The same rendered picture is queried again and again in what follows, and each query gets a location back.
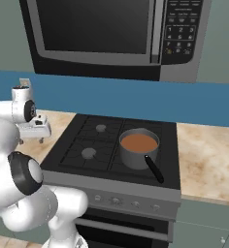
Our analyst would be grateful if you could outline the grey-green drawer front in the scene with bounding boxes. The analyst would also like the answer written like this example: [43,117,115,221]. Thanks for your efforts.
[177,198,229,233]

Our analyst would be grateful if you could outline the grey-green cupboard door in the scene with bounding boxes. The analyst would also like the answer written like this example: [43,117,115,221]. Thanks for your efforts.
[169,221,229,248]

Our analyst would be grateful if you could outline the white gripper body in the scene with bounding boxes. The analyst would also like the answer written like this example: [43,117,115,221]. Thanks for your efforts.
[16,122,52,141]

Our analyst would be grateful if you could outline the grey saucepan with hot chocolate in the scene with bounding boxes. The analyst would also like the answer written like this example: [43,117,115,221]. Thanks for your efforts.
[118,128,166,185]

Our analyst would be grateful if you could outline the pale wall socket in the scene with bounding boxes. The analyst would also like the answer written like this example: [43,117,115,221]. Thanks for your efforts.
[18,77,32,89]

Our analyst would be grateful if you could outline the silver oven with control panel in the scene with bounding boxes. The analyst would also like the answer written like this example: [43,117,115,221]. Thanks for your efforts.
[41,170,182,248]

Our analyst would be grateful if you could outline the silver microwave door handle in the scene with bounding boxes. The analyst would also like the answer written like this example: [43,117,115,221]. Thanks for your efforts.
[149,0,166,65]

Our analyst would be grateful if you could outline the grey-green cupboard run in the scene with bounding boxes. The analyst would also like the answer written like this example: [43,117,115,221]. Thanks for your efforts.
[0,215,53,245]

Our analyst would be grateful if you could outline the black gas hob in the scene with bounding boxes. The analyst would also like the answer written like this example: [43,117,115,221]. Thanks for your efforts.
[40,112,182,192]

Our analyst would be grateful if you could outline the black microwave door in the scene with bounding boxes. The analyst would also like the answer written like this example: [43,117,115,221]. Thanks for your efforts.
[24,0,168,67]

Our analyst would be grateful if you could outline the silver oven door handle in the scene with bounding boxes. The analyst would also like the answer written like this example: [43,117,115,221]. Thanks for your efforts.
[75,218,170,242]

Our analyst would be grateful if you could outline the black oven door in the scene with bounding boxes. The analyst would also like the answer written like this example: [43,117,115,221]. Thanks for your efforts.
[73,206,171,248]

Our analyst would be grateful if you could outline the silver and black microwave oven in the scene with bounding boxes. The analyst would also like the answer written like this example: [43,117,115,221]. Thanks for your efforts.
[18,0,213,84]

